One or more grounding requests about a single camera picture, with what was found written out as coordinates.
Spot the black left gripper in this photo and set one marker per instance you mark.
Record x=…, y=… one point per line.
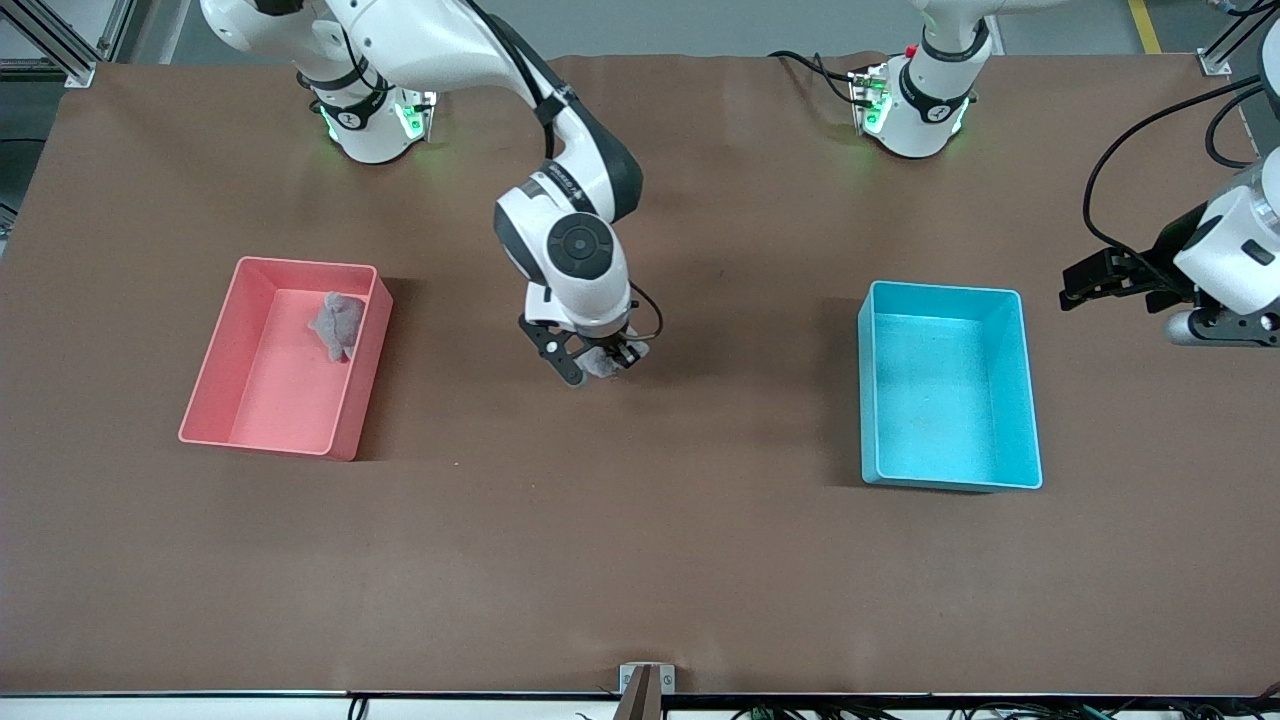
x=1163, y=262

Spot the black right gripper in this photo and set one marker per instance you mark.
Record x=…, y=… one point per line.
x=622, y=352

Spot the grey plush toy animal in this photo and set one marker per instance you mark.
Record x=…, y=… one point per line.
x=338, y=322
x=600, y=365

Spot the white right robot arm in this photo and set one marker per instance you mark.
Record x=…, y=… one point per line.
x=580, y=250

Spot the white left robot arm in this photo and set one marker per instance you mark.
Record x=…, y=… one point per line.
x=925, y=110

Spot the blue plastic box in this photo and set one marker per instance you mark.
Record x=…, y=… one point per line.
x=940, y=410

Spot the pink plastic box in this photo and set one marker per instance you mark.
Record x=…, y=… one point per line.
x=280, y=410

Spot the brown table cover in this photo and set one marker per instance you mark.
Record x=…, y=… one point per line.
x=640, y=560

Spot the aluminium frame post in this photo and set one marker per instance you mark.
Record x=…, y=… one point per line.
x=60, y=45
x=1225, y=50

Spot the grey metal bracket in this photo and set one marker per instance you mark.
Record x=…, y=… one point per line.
x=668, y=680

